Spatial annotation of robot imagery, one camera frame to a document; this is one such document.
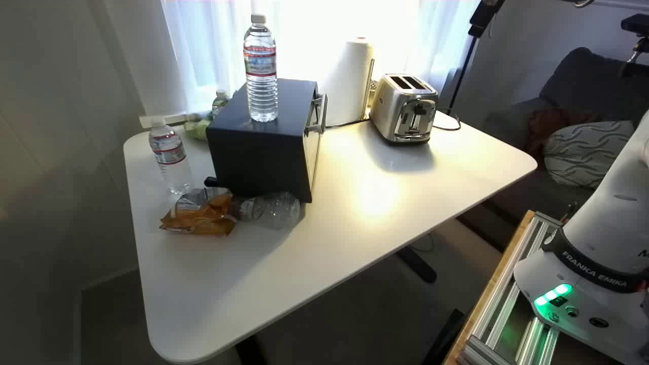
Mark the crumpled clear plastic bag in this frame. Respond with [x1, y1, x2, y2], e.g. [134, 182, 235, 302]
[237, 190, 307, 231]

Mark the black toaster oven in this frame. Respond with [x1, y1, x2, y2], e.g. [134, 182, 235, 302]
[203, 76, 330, 205]

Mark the white paper towel roll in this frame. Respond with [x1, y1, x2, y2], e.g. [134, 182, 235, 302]
[320, 37, 377, 130]

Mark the silver two-slot toaster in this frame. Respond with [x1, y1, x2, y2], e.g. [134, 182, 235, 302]
[370, 71, 443, 145]

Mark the black table leg foot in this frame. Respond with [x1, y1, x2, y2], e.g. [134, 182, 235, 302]
[394, 246, 440, 285]

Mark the tall clear water bottle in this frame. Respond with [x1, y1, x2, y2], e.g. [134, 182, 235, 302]
[241, 12, 282, 125]

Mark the orange snack bag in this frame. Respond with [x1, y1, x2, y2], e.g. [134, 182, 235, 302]
[158, 190, 240, 238]

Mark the green leafy plant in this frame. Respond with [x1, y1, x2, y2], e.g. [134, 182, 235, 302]
[182, 118, 213, 143]

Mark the clear water bottle dark label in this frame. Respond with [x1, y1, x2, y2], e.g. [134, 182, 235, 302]
[146, 120, 196, 198]

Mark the white sheer curtain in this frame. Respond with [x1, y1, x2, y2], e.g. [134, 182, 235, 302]
[158, 0, 483, 118]

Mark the wood and aluminium robot stand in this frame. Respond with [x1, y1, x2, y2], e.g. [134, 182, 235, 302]
[443, 208, 626, 365]

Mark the grey patterned pillow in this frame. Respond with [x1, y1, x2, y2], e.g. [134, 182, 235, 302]
[541, 118, 640, 190]

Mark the dark sofa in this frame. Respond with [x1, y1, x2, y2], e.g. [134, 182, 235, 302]
[465, 44, 649, 228]

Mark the black toaster power cord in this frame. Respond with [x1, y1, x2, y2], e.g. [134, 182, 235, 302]
[432, 110, 465, 134]

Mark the black camera tripod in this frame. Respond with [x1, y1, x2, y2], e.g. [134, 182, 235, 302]
[444, 0, 508, 118]

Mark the black camera on stand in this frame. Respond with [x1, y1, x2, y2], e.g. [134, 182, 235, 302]
[619, 12, 649, 76]

